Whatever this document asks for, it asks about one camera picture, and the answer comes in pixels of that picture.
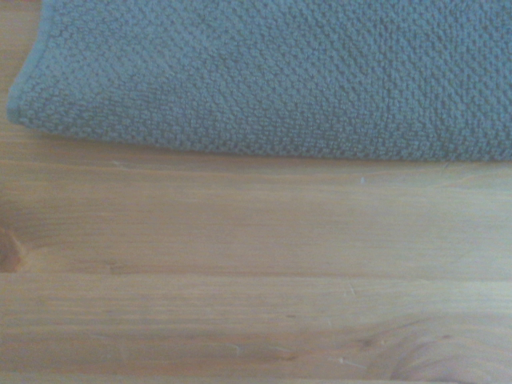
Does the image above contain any blue-grey terry towel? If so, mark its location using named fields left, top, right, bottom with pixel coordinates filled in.
left=6, top=0, right=512, bottom=163

